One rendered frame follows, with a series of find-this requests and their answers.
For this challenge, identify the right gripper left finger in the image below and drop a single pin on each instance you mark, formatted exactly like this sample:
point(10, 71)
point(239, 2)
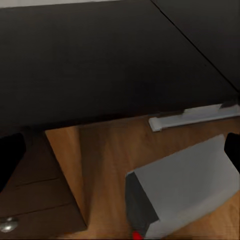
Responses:
point(12, 149)

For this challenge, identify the cabinet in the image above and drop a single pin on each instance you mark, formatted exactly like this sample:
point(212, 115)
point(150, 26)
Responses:
point(44, 197)

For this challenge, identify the desktop computer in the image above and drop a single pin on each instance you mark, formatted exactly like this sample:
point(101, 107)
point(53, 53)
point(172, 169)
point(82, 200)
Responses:
point(168, 194)

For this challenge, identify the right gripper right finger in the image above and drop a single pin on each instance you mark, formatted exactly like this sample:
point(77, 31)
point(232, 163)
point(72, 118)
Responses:
point(232, 149)

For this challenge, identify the desk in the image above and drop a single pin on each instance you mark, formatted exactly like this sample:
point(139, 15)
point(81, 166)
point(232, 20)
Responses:
point(81, 63)

